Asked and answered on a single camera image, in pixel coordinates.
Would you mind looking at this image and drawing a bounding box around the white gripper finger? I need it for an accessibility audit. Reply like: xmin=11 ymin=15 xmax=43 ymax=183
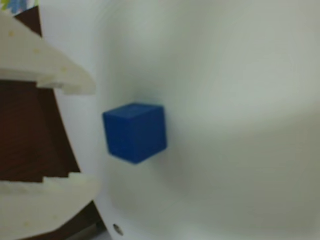
xmin=0 ymin=9 xmax=96 ymax=96
xmin=0 ymin=172 xmax=101 ymax=240

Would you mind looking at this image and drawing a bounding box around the small blue cube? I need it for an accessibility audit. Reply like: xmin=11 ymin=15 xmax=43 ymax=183
xmin=102 ymin=102 xmax=168 ymax=165

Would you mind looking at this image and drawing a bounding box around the green patterned cloth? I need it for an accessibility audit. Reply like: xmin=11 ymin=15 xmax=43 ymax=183
xmin=0 ymin=0 xmax=40 ymax=13

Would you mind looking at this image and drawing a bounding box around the metal table screw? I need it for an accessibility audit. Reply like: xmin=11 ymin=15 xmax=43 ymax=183
xmin=112 ymin=223 xmax=124 ymax=236

